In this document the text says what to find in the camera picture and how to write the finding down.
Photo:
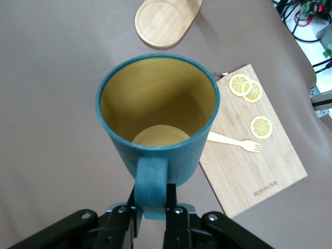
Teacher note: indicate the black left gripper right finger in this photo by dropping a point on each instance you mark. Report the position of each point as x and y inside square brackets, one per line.
[181, 228]

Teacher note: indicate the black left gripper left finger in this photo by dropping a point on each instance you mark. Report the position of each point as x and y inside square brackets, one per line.
[114, 225]

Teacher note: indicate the teal cup yellow inside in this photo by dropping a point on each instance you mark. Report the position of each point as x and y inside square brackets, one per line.
[155, 103]

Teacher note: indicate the wooden mug tree rack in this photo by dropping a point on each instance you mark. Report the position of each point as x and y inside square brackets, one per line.
[163, 23]

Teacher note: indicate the bamboo cutting board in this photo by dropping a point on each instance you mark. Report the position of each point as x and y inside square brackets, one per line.
[246, 171]

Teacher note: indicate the yellow plastic fork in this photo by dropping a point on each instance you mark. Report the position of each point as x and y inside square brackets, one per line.
[233, 141]

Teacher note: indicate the lemon slice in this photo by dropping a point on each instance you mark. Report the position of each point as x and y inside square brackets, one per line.
[240, 84]
[256, 94]
[261, 127]

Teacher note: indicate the brown table mat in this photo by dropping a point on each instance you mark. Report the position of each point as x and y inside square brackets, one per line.
[52, 103]

